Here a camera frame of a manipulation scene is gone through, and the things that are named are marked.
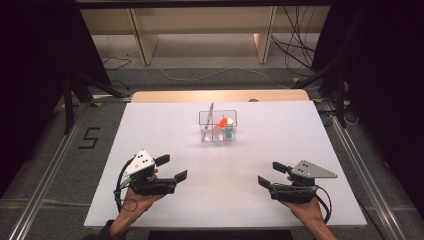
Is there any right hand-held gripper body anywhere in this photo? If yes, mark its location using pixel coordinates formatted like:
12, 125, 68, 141
268, 159, 339, 205

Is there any light wooden desk frame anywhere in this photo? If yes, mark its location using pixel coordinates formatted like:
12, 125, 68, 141
79, 4, 332, 66

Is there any bundle of black cables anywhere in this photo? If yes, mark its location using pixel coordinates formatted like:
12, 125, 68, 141
269, 4, 322, 74

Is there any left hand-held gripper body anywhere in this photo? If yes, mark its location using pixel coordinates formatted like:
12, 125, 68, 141
123, 149, 178, 197

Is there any person's left hand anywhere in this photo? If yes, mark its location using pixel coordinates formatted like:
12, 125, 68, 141
117, 168, 167, 228

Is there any light wooden table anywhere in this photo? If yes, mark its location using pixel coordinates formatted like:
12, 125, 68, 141
130, 88, 311, 104

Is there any orange highlighter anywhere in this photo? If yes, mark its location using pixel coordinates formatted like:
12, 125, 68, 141
212, 116, 231, 141

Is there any clear plastic organizer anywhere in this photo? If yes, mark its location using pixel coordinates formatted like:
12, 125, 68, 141
198, 109, 239, 144

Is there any black curtain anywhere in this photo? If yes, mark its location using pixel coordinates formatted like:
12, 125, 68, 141
0, 0, 113, 198
312, 0, 424, 212

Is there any white green glue stick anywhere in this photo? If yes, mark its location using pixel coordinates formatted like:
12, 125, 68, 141
224, 117, 235, 141

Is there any white floor cable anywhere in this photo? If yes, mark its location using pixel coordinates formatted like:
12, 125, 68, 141
155, 64, 292, 90

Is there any black tripod stand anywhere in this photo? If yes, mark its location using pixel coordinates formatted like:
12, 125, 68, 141
60, 70, 133, 135

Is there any aluminium floor rail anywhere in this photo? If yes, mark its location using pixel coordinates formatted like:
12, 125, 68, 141
323, 99, 407, 240
7, 99, 98, 240

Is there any silver pen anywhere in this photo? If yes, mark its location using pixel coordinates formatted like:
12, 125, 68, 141
203, 101, 216, 141

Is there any person's right hand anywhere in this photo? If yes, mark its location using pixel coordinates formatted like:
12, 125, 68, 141
282, 175, 327, 228

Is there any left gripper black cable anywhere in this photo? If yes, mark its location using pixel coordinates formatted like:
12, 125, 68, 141
112, 157, 138, 213

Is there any white table board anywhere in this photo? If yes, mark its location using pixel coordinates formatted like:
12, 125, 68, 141
83, 100, 368, 231

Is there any black metal stand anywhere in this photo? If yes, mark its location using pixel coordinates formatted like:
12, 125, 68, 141
292, 9, 365, 130

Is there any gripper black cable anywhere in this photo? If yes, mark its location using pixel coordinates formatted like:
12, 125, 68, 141
313, 184, 334, 225
112, 157, 138, 213

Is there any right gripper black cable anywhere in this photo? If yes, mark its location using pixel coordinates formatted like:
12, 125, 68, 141
313, 184, 334, 225

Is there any thin black floor cable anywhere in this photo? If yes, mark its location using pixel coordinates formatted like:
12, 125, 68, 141
100, 55, 133, 72

